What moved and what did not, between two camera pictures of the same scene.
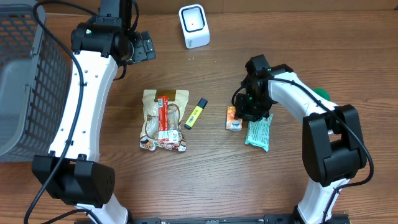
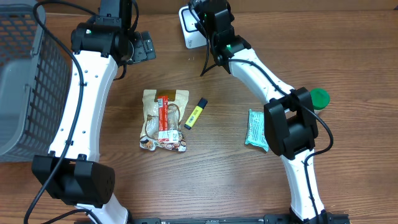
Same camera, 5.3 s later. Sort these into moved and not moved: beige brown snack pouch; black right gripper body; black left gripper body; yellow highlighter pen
Moved: black right gripper body
Not moved: yellow highlighter pen; beige brown snack pouch; black left gripper body
